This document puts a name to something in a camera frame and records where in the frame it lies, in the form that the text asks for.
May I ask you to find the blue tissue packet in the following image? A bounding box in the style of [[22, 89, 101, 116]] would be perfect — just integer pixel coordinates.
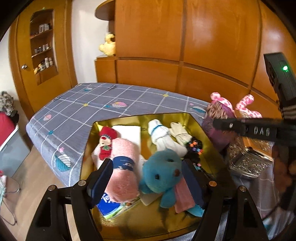
[[96, 192, 141, 220]]

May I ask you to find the pink towel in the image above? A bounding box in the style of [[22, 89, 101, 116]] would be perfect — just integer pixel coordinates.
[[91, 138, 139, 203]]

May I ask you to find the black braided hair wig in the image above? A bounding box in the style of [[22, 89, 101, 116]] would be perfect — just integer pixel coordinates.
[[184, 137, 203, 170]]

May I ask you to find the blue plush bear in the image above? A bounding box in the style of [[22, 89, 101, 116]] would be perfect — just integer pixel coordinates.
[[139, 149, 204, 217]]

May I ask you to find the red small sock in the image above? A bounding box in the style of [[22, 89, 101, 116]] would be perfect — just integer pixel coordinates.
[[98, 126, 117, 161]]

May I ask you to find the white socks blue band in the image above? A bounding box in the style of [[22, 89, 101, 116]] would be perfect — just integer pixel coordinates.
[[148, 119, 187, 158]]

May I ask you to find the person's right hand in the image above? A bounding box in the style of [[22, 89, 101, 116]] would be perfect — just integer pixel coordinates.
[[272, 145, 295, 194]]

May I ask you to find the silver embossed tissue box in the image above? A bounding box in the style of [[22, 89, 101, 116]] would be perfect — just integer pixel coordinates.
[[225, 137, 273, 180]]

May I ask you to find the pink white spotted plush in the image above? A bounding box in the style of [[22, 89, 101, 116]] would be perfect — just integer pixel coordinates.
[[210, 92, 263, 119]]

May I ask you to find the purple cardboard box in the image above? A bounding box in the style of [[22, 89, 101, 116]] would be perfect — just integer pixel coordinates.
[[202, 101, 236, 152]]

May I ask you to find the gold storage box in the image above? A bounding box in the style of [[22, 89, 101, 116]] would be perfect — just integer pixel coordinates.
[[80, 113, 235, 240]]

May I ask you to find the wooden wardrobe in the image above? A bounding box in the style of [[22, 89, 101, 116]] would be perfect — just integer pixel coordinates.
[[95, 1, 295, 118]]

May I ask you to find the yellow duck plush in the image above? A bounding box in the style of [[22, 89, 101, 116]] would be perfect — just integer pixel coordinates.
[[99, 33, 115, 56]]

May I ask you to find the wooden shelf door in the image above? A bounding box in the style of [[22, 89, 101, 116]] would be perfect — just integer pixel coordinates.
[[9, 1, 77, 118]]

